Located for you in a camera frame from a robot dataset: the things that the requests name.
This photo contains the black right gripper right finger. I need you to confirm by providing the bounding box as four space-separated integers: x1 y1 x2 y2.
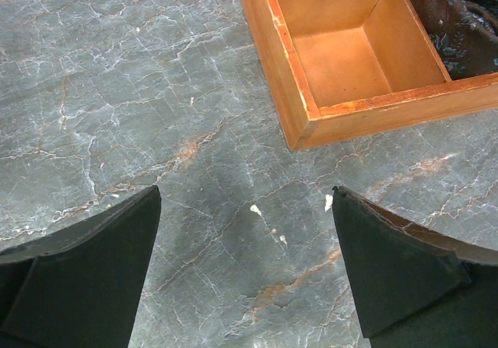
332 186 497 347

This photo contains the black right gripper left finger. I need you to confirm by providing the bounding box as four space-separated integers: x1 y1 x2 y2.
1 185 161 347

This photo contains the orange wooden compartment tray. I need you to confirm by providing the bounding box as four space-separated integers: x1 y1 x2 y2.
241 0 497 150

